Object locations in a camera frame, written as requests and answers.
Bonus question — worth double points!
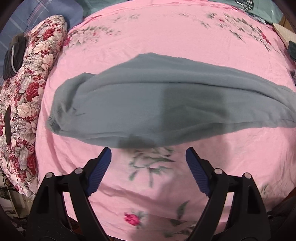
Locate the grey fleece pants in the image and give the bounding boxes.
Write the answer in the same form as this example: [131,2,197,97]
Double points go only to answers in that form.
[47,53,295,149]

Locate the pink floral bed sheet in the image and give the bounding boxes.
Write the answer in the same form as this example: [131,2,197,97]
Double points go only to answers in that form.
[36,1,295,240]

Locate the black smartphone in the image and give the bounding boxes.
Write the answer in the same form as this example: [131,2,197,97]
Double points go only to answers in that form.
[4,106,11,146]

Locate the red floral quilt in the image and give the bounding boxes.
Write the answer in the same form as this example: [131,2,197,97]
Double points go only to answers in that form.
[1,15,67,198]

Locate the dark grey folded garment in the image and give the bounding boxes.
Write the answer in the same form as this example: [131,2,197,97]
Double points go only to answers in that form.
[3,33,27,80]

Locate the dark teal garment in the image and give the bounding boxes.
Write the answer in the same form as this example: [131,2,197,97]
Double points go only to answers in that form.
[287,41,296,61]

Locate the cream textured pillow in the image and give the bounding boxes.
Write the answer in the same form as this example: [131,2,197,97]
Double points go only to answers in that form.
[273,23,295,48]

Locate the blue plaid pillow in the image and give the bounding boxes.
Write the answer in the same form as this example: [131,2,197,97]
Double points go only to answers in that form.
[1,1,83,65]

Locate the teal heart print pillow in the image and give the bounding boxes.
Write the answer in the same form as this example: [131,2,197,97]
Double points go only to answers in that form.
[76,0,283,24]

